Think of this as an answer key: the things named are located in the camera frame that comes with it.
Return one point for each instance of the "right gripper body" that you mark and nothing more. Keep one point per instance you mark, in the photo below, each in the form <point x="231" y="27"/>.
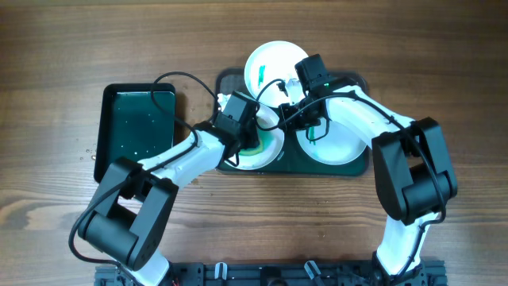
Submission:
<point x="301" y="117"/>

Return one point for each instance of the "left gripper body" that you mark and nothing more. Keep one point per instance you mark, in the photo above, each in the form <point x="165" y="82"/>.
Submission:
<point x="249" y="140"/>

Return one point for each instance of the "green yellow sponge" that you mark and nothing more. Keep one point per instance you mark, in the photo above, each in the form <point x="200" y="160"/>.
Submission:
<point x="264" y="139"/>

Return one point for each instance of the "white plate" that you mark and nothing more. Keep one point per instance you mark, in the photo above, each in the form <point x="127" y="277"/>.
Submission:
<point x="265" y="117"/>
<point x="272" y="60"/>

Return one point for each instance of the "light blue plate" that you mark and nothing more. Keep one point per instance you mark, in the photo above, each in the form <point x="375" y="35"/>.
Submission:
<point x="333" y="146"/>

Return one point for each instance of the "white plate top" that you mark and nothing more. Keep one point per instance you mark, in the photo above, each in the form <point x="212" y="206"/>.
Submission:
<point x="272" y="60"/>

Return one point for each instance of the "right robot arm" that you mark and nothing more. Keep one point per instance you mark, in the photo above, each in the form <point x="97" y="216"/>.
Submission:
<point x="414" y="176"/>

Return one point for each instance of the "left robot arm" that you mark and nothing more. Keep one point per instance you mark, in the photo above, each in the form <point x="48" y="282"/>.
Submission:
<point x="125" y="220"/>

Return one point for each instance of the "large dark green tray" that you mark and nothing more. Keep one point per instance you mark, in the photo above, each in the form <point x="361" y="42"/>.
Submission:
<point x="292" y="159"/>

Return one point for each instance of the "small black water tray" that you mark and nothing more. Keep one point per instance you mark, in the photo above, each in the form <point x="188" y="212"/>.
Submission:
<point x="136" y="122"/>

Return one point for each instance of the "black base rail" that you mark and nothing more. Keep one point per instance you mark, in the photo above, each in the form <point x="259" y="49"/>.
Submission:
<point x="431" y="273"/>

